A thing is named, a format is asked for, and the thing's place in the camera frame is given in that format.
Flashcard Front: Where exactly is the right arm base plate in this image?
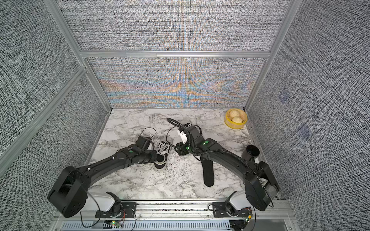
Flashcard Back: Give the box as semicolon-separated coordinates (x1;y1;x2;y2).
212;202;252;218

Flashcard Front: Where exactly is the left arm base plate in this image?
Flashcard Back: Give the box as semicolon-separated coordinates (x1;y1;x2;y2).
95;202;137;218

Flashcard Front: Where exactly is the aluminium front rail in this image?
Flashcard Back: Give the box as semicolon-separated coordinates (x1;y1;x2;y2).
53;198;293;221

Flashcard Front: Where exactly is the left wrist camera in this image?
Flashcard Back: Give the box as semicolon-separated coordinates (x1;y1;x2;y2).
135;136;155;150

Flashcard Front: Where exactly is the beige bun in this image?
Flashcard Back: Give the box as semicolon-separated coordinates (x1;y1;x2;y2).
232;116;243;124
228;109;240;118

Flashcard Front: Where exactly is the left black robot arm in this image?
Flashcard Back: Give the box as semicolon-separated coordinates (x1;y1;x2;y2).
47;146;155;218

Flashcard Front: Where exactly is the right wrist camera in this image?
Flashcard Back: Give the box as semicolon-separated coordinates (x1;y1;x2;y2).
178;130;188;144

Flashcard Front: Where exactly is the lower beige bun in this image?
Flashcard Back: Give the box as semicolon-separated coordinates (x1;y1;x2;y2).
232;116;243;124

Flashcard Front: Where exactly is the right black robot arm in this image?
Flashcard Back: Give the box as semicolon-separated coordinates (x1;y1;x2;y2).
175;124;279;217

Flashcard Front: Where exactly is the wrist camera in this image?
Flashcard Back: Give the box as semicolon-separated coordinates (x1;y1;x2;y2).
135;136;155;150
178;130;188;144

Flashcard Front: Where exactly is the black mug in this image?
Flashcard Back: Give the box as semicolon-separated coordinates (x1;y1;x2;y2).
241;144;260;162

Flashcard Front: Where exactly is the upper beige bun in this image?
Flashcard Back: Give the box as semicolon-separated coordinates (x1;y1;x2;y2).
228;109;240;118

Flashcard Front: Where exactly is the white slotted cable duct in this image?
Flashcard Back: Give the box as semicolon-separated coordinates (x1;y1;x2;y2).
59;220;232;231

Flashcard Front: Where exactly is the yellow bamboo steamer basket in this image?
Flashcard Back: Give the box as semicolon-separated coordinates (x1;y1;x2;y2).
224;108;248;130

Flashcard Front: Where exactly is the aluminium enclosure frame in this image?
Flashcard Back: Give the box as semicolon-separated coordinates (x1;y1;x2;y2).
1;1;302;175

